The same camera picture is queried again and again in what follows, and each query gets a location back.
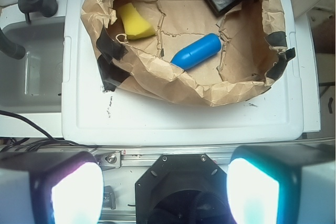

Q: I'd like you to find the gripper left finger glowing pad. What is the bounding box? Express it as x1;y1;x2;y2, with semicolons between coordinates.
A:
1;151;104;223

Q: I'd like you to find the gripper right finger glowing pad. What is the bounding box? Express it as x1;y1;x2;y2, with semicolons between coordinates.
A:
226;144;335;223

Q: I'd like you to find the yellow sponge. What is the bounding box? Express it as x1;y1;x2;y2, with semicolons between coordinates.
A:
117;3;156;40

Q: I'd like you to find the white plastic bin lid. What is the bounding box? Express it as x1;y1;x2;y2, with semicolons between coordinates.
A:
61;0;304;146

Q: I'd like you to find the grey sink basin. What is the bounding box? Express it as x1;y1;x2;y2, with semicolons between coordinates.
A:
1;17;65;113

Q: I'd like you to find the brown paper bag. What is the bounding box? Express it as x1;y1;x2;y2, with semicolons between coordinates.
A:
81;0;296;107

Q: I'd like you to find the blue plastic capsule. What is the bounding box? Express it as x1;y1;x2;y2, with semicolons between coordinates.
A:
171;33;222;70

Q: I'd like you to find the black faucet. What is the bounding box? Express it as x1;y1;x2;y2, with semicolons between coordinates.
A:
1;0;58;60

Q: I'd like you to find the black cable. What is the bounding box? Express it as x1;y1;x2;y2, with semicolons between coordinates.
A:
0;110;92;154

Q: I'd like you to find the aluminium rail with bracket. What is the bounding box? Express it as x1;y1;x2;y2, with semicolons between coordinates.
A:
90;144;238;167

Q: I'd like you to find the black octagonal mount plate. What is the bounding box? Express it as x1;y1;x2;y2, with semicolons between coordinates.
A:
135;154;235;223

